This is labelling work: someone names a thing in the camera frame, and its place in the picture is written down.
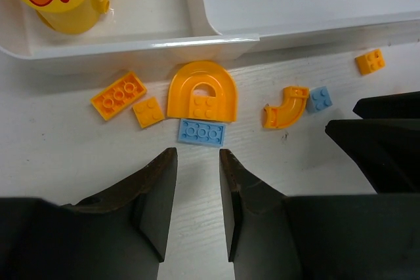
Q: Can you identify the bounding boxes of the small orange square lego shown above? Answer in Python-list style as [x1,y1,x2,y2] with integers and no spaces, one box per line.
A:
[355,49,386,75]

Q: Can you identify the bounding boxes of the orange long flat lego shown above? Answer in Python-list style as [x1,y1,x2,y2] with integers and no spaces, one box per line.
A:
[91,71,148,121]

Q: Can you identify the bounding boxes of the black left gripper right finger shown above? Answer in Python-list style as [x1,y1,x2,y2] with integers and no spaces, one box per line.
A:
[219,149,419,279]

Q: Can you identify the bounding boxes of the small blue square lego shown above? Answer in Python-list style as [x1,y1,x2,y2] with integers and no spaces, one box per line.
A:
[306,87,333,113]

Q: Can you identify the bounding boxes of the orange curved lego piece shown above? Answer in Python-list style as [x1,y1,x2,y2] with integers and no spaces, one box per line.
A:
[262,86,309,129]

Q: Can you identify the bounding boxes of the white divided sorting tray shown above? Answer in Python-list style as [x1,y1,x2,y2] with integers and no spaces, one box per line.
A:
[1,0,419,75]

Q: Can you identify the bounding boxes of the orange arch lego piece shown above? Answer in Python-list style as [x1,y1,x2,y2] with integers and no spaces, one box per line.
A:
[167,61,238,123]

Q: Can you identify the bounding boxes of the orange square flat lego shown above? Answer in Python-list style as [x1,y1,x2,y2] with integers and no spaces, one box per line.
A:
[133,97,165,129]

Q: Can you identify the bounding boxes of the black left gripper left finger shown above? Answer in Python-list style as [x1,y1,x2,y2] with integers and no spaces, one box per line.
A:
[1,148,178,279]

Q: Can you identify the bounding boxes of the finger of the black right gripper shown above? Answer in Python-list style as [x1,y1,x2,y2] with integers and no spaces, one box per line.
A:
[325,92,419,193]

